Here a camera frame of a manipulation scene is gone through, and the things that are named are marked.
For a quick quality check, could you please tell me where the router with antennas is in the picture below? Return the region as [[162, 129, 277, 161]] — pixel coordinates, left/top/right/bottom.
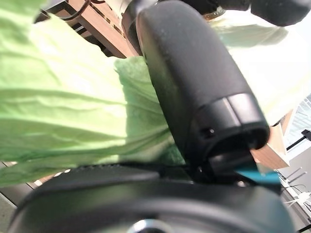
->
[[279, 166, 308, 187]]

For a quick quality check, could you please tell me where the napa cabbage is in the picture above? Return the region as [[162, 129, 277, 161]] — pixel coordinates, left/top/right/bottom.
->
[[0, 0, 311, 187]]

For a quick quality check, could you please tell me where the wooden display shelf frame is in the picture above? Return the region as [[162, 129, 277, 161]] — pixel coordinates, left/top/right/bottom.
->
[[252, 109, 294, 170]]

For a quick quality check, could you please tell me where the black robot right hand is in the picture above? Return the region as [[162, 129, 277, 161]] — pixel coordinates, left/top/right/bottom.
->
[[7, 0, 296, 233]]

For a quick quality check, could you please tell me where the wooden carrot crate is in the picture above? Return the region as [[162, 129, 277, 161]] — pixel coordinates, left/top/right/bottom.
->
[[34, 0, 132, 59]]

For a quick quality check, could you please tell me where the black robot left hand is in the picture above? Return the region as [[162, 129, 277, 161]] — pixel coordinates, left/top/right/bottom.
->
[[181, 0, 311, 27]]

